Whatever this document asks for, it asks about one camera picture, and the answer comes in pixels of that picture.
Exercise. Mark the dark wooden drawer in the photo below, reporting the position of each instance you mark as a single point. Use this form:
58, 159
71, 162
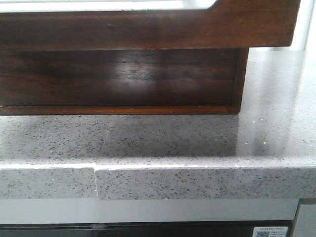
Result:
227, 24
123, 76

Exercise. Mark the dark wooden drawer cabinet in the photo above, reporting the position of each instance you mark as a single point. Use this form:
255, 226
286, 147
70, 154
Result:
243, 81

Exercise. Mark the black appliance under counter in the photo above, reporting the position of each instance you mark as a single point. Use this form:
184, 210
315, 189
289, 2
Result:
142, 229

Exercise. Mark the white QR code sticker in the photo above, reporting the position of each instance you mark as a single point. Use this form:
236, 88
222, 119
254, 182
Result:
270, 231

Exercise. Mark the grey cabinet panel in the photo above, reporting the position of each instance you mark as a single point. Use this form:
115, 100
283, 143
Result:
305, 223

